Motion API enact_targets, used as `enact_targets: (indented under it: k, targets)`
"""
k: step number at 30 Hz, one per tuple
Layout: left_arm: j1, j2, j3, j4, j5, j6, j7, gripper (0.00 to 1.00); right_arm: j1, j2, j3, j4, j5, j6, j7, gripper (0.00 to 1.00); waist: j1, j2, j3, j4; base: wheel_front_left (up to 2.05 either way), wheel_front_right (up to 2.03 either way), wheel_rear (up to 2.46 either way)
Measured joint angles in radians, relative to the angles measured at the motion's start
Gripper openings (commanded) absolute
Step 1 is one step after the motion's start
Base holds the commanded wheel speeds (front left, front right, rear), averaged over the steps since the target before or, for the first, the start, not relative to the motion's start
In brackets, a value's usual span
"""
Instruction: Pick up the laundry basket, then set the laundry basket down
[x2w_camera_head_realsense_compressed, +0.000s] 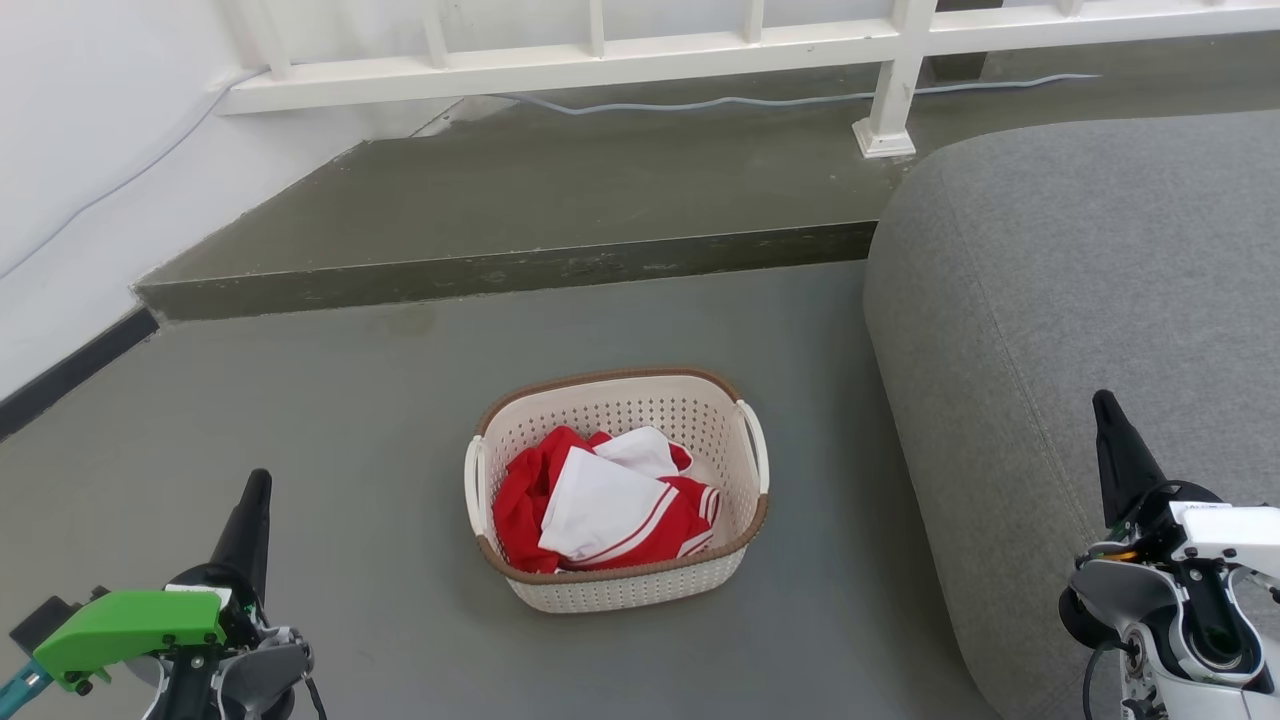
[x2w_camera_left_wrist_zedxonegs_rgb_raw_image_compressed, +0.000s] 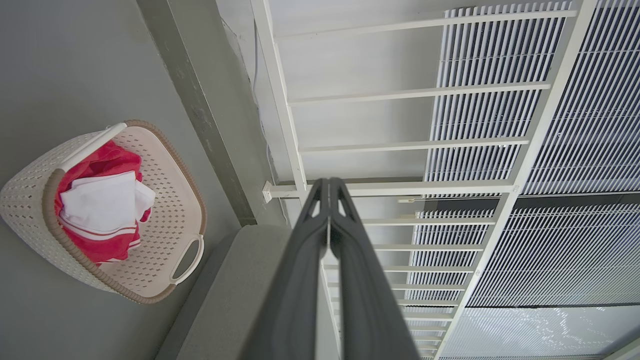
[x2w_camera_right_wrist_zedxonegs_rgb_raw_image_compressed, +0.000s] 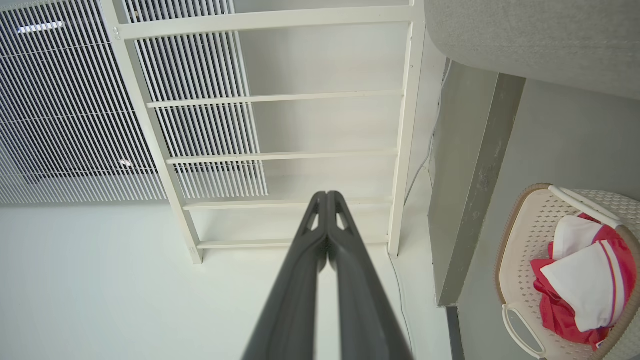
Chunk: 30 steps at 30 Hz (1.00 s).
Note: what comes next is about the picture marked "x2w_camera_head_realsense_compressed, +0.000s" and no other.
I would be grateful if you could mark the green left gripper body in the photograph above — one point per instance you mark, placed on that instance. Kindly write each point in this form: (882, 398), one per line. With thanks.
(125, 622)

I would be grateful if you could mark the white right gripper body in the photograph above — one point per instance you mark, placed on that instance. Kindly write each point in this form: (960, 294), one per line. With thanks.
(1235, 535)

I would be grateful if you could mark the white wooden railing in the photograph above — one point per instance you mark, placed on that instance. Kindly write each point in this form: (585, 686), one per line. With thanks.
(600, 62)

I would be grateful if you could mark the cream perforated plastic laundry basket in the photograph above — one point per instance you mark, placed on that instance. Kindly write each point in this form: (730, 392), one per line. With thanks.
(620, 590)

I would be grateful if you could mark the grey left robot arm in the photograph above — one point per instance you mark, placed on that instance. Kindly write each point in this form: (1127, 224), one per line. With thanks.
(250, 680)

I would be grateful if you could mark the white garment with red stripes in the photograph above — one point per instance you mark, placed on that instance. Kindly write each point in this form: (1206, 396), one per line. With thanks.
(600, 505)

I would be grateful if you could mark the black baseboard strip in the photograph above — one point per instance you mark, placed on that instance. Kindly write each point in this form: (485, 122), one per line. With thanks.
(70, 372)

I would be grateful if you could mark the grey fabric sofa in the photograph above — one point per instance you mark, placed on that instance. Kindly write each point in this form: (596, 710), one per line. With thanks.
(1080, 280)

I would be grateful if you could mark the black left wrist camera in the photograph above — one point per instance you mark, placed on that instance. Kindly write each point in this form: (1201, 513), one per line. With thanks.
(45, 618)

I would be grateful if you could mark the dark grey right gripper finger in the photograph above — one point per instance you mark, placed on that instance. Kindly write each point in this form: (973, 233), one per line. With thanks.
(1120, 460)

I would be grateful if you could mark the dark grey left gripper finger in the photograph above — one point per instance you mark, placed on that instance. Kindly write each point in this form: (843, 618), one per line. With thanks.
(250, 530)

